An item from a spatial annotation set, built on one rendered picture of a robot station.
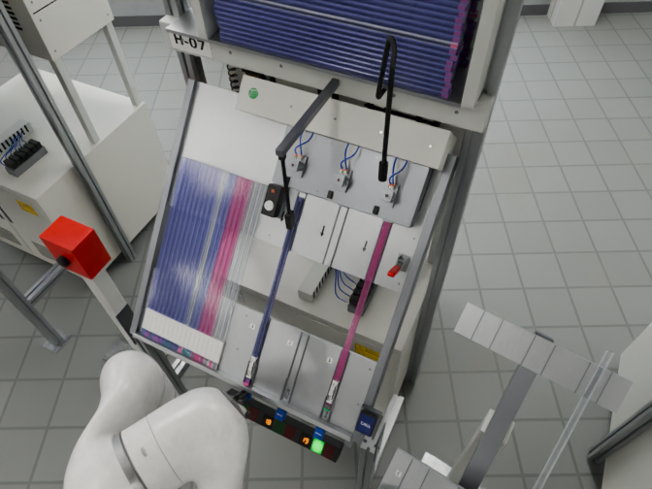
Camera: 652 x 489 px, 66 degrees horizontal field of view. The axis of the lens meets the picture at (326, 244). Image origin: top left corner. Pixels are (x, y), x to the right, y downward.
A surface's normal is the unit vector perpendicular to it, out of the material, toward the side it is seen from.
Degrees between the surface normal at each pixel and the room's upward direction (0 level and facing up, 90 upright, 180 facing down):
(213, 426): 31
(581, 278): 0
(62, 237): 0
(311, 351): 46
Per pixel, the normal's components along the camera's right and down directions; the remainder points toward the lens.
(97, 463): -0.18, -0.77
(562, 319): -0.03, -0.62
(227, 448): 0.38, -0.14
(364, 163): -0.33, 0.09
